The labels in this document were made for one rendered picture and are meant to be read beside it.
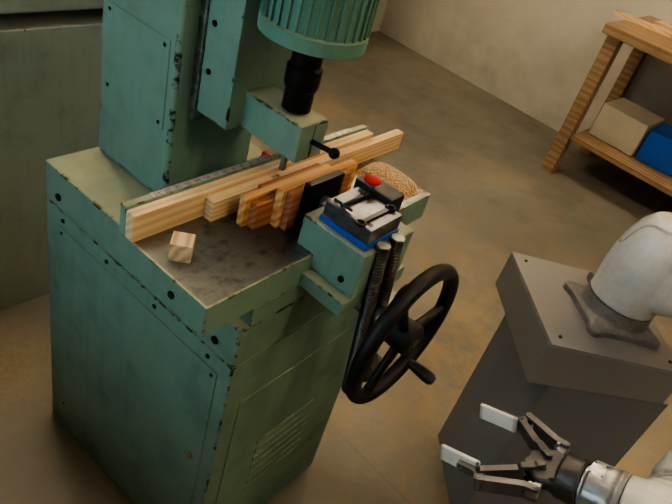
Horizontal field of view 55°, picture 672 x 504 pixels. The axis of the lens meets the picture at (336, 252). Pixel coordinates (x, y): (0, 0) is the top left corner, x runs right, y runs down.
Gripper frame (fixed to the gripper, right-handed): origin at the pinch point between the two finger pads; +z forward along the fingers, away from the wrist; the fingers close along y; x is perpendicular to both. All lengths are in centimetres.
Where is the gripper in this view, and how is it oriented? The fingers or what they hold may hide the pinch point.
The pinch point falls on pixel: (467, 432)
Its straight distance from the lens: 118.3
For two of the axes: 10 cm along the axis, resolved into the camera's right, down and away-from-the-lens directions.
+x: 0.3, 9.1, 4.1
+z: -7.7, -2.4, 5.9
